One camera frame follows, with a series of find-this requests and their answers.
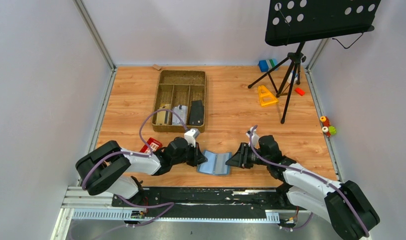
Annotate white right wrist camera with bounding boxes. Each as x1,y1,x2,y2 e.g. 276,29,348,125
246,126,256,140

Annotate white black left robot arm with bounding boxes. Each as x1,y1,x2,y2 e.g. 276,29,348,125
75,137,207,207

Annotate white card in tray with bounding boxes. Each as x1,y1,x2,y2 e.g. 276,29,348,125
172,104,188,126

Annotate tan cards in tray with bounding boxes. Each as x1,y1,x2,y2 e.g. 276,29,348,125
155,103,171,126

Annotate black wallet in tray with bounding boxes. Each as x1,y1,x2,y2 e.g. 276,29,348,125
188,100,204,126

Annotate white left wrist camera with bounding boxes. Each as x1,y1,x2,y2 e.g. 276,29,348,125
184,128,200,147

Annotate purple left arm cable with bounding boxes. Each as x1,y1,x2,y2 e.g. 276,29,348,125
81,109,189,190

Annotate red flat toy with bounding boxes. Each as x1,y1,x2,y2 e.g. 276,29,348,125
140,137,163,154

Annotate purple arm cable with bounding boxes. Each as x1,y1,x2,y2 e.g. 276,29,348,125
81,109,189,190
249,125,371,238

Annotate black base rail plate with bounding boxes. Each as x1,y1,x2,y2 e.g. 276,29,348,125
112,187,297,219

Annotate white slotted cable duct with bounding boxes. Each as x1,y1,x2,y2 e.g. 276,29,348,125
72,209,281,223

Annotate woven compartment tray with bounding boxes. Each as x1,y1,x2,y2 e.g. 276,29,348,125
153,70,207,133

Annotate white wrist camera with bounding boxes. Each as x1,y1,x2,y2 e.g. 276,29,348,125
184,128,200,147
246,126,256,140

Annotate black music stand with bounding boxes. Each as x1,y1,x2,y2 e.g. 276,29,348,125
261,0,381,124

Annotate small cardboard scrap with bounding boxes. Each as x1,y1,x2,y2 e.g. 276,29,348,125
152,64,162,71

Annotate blue green block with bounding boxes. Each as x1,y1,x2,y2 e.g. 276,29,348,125
258,58,278,73

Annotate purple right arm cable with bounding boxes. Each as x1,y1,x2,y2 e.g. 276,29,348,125
249,125,371,238

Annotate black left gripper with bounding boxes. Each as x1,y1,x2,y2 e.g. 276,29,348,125
172,141,208,168

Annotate yellow triangular toy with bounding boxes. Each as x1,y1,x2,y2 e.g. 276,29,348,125
257,85,279,107

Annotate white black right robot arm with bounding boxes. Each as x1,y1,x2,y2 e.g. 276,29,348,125
226,135,380,240

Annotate red block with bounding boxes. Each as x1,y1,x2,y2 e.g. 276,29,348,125
295,87,306,96

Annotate colourful toy stack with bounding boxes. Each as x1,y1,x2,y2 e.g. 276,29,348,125
319,115,337,137

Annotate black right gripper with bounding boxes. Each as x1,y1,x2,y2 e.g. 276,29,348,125
225,143,270,170

